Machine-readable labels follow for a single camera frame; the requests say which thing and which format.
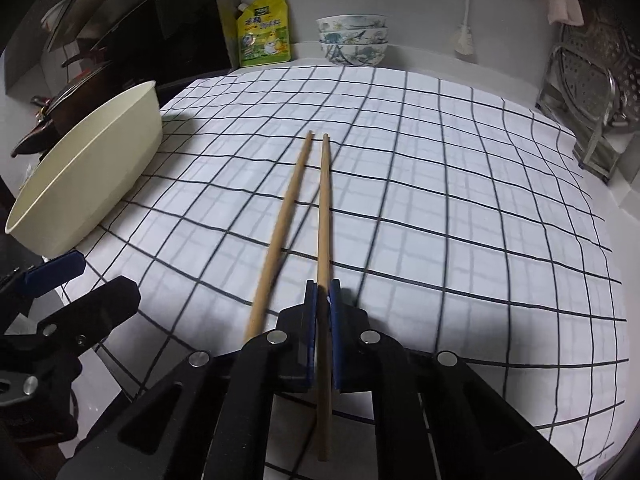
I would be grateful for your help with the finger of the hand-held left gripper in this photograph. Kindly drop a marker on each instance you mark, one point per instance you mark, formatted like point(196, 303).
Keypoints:
point(100, 305)
point(55, 267)

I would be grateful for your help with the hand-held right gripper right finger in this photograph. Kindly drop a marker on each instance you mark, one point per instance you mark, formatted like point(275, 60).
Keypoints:
point(336, 340)

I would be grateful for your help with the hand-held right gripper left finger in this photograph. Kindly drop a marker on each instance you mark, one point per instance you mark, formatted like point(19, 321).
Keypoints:
point(311, 340)

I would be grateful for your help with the cream plastic tub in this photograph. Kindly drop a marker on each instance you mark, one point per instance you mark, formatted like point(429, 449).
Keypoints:
point(100, 170)

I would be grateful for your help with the wooden chopstick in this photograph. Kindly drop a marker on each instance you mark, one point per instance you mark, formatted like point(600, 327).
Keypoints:
point(285, 220)
point(324, 220)

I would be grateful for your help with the white black checked cloth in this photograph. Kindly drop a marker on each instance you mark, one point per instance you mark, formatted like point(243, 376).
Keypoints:
point(425, 210)

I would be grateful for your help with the dark brown lidded pot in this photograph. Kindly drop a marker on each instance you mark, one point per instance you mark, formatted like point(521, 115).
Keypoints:
point(75, 100)

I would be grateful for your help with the yellow green refill pouch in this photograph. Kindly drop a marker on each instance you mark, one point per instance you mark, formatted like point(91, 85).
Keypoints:
point(265, 35)

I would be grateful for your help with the stainless steel rack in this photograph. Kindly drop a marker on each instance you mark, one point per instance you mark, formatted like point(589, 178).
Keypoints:
point(595, 155)

